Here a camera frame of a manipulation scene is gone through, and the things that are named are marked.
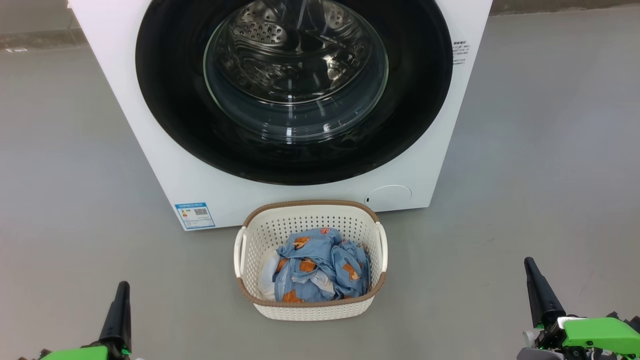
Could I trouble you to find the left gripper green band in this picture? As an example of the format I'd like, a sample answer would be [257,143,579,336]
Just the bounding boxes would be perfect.
[20,281,133,360]

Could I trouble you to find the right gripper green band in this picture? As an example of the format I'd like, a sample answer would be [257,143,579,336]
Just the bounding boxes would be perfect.
[516,257,640,360]

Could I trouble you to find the blue bear-print garment cream collar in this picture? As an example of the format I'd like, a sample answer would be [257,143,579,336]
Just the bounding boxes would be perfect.
[258,235,341,303]

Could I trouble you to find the black round glass washer door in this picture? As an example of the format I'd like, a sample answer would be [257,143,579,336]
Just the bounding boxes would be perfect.
[135,0,454,186]

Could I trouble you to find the white front-load washing machine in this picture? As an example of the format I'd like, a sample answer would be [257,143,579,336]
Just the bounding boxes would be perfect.
[67,0,493,232]

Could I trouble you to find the blue energy label sticker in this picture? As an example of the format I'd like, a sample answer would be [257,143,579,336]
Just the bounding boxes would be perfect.
[174,202,216,231]

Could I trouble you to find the round white drain filter cover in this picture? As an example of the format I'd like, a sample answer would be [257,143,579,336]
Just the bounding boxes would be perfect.
[365,185,413,213]

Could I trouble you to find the cream basket with brown rim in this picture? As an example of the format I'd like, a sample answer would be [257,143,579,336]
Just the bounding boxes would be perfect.
[233,200,389,321]

